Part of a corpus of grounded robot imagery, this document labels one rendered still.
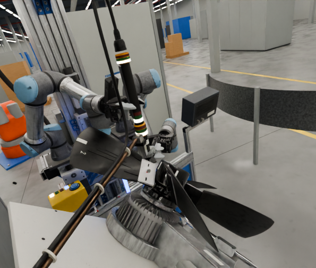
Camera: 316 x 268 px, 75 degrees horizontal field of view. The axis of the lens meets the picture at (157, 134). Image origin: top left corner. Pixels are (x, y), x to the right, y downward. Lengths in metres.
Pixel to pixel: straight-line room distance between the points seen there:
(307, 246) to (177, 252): 1.58
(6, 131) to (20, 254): 4.17
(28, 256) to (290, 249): 1.87
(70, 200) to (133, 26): 2.22
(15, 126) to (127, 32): 2.85
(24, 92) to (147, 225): 0.81
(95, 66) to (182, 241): 2.21
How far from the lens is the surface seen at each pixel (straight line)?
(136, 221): 0.72
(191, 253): 0.66
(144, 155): 0.76
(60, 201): 1.11
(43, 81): 1.16
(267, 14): 10.34
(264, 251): 2.05
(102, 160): 0.68
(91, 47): 2.58
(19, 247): 0.54
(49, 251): 0.45
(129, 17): 2.84
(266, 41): 10.44
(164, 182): 0.73
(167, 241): 0.71
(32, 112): 1.25
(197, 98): 1.41
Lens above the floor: 1.69
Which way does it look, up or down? 26 degrees down
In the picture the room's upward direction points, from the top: 12 degrees counter-clockwise
